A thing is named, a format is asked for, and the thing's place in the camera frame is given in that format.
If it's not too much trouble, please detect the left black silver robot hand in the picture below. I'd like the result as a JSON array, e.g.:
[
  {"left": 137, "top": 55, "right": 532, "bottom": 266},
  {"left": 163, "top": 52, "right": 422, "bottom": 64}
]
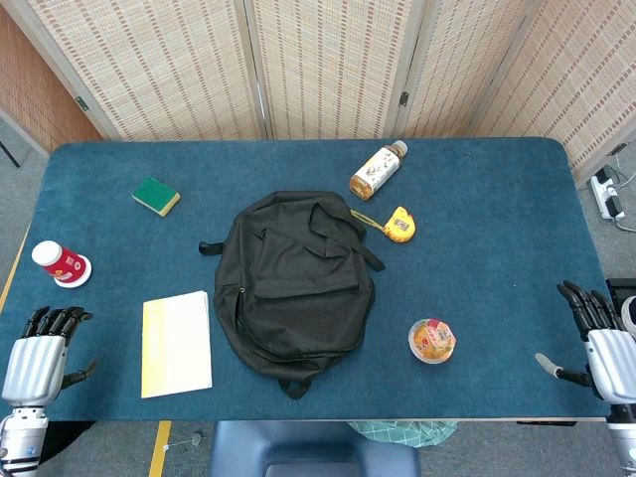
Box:
[{"left": 1, "top": 305, "right": 99, "bottom": 406}]

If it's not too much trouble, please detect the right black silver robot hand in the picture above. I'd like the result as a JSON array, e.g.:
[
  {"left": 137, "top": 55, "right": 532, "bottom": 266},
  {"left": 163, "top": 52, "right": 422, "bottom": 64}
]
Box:
[{"left": 535, "top": 280, "right": 636, "bottom": 421}]

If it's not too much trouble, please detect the yellow and white book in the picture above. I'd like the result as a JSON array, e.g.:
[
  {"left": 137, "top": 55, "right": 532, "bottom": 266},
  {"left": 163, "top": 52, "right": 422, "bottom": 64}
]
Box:
[{"left": 140, "top": 290, "right": 214, "bottom": 399}]

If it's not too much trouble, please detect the black fabric backpack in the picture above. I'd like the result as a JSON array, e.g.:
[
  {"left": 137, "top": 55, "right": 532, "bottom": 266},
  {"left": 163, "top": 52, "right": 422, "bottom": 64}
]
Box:
[{"left": 199, "top": 190, "right": 387, "bottom": 400}]

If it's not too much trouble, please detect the white shoe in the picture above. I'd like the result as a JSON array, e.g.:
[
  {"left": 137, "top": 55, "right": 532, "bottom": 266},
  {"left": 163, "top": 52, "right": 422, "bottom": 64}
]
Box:
[{"left": 620, "top": 295, "right": 636, "bottom": 342}]

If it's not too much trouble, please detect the black box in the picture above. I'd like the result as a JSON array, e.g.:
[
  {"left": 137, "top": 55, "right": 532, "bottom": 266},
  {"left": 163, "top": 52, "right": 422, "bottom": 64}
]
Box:
[{"left": 605, "top": 277, "right": 636, "bottom": 319}]

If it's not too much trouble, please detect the red white paper cup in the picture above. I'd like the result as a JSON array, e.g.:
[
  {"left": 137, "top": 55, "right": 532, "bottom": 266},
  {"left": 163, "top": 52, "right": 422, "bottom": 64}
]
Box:
[{"left": 31, "top": 239, "right": 93, "bottom": 289}]

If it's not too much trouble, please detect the white power strip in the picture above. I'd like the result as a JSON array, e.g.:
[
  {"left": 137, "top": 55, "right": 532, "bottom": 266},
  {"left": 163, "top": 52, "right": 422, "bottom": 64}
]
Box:
[{"left": 589, "top": 166, "right": 626, "bottom": 221}]

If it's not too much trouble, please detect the orange fruit jelly cup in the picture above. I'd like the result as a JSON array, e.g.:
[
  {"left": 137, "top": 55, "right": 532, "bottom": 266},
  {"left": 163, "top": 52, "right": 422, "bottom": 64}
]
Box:
[{"left": 407, "top": 318, "right": 457, "bottom": 365}]

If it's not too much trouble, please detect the green yellow sponge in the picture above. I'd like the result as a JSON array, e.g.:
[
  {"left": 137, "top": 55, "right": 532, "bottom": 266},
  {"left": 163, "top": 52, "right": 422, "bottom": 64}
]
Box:
[{"left": 131, "top": 176, "right": 182, "bottom": 219}]

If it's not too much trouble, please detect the green checked cloth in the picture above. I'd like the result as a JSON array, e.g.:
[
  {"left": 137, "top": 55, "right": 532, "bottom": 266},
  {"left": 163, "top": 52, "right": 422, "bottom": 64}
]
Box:
[{"left": 347, "top": 420, "right": 459, "bottom": 448}]

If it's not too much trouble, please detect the yellow tape measure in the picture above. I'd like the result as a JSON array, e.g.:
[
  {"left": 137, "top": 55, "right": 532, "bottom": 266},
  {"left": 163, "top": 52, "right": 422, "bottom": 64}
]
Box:
[{"left": 350, "top": 206, "right": 417, "bottom": 244}]

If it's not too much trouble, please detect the blue padded chair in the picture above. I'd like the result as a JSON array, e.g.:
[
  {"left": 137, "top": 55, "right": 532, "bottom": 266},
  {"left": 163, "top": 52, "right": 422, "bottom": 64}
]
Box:
[{"left": 208, "top": 420, "right": 421, "bottom": 477}]

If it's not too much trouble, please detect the tea bottle with white label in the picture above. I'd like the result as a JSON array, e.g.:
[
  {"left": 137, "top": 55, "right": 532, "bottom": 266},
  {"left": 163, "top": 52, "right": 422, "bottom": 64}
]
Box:
[{"left": 349, "top": 139, "right": 409, "bottom": 202}]

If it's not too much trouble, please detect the woven folding screen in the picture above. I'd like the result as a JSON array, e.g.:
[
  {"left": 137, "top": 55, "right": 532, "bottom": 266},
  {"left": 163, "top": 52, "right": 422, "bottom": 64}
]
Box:
[{"left": 4, "top": 0, "right": 636, "bottom": 188}]

